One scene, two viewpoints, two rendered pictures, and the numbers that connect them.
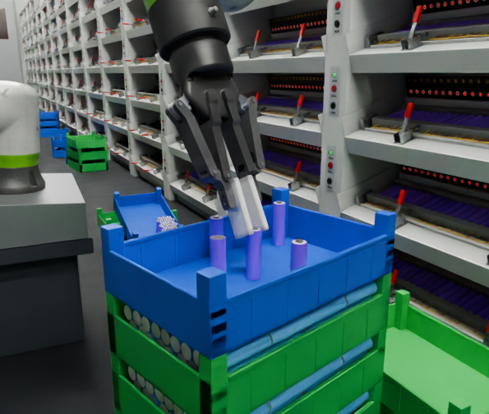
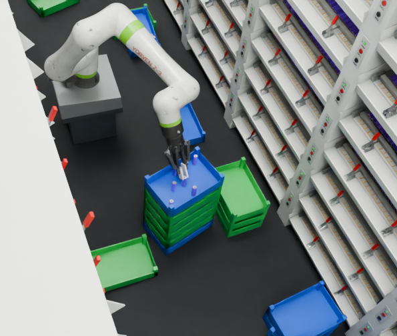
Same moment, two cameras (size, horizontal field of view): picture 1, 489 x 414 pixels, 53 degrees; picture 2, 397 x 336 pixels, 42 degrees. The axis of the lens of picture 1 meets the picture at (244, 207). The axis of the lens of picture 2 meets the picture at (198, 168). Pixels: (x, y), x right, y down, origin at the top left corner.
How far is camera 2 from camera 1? 1.87 m
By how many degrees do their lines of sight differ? 40
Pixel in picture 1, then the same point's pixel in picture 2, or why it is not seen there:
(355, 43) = (255, 35)
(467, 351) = (255, 186)
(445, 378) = (244, 194)
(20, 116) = (92, 61)
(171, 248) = (161, 173)
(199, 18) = (174, 135)
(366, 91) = not seen: hidden behind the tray
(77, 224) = (117, 104)
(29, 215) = (98, 103)
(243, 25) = not seen: outside the picture
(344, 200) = (240, 92)
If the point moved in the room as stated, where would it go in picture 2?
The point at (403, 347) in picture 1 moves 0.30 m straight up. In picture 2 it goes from (237, 177) to (247, 143)
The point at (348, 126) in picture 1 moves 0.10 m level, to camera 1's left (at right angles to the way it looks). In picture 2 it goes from (247, 66) to (227, 63)
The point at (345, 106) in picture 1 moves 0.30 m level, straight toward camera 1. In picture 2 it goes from (246, 59) to (232, 100)
